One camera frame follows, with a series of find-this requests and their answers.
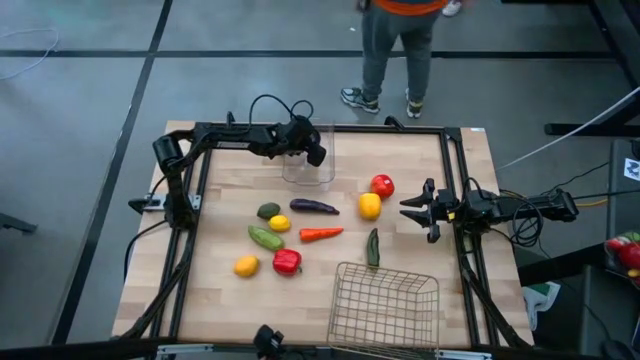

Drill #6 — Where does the thick white cable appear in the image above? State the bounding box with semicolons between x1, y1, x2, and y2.
497;87;640;171

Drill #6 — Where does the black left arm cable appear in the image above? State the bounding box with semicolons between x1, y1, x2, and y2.
248;93;315;132

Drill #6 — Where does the white and green bag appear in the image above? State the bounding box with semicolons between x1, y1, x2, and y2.
522;281;561;331

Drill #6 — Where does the container of spare produce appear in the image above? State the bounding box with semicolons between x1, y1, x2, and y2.
603;230;640;289

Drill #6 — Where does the black box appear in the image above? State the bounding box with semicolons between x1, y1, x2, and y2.
579;264;640;356

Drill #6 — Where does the red bell pepper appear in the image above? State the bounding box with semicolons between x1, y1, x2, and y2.
272;248;304;277

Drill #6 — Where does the orange round fruit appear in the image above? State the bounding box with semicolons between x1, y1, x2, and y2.
233;254;261;279

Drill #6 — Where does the black cabinet with white label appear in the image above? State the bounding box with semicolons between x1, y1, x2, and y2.
607;139;640;241

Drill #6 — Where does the thin white floor cable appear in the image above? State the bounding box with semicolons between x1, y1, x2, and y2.
0;28;60;81

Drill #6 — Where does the silver table bracket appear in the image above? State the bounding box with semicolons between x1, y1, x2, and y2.
157;343;214;359
434;349;494;360

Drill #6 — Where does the black coiled cable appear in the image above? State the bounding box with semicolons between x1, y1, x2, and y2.
509;197;545;249

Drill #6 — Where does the yellow lemon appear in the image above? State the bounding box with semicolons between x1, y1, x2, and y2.
268;214;292;234

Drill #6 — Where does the clear plastic bin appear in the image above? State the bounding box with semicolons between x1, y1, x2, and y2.
281;124;336;187

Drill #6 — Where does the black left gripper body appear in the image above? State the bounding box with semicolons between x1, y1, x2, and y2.
272;115;328;169

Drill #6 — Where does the black furniture foot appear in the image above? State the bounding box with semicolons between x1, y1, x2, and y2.
0;212;39;235

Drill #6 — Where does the person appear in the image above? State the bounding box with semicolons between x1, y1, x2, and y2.
339;0;464;120

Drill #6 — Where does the yellow cable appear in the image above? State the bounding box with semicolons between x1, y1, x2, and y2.
499;188;610;209

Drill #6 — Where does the yellow bell pepper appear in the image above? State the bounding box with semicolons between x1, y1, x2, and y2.
358;192;383;222

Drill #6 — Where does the red tomato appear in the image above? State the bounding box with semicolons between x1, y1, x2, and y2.
370;173;396;200

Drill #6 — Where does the light green gourd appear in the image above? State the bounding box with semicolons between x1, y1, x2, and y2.
247;224;286;252

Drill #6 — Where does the black metal table frame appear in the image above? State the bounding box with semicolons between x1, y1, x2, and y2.
112;119;534;351

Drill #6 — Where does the dark green avocado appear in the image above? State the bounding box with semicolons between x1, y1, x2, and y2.
256;201;282;221

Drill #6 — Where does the purple eggplant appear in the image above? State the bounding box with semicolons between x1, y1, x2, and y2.
289;198;341;216

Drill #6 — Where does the black desk frame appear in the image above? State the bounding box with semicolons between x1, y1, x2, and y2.
499;0;640;137

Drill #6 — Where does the orange carrot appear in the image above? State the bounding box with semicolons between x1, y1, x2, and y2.
299;227;345;244

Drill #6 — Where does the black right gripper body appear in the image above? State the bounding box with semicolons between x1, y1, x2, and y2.
427;188;460;245

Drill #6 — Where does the black base cable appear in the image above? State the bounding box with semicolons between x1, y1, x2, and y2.
123;219;169;282

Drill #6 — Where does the gold wire basket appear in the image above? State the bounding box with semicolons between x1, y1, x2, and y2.
327;261;441;360

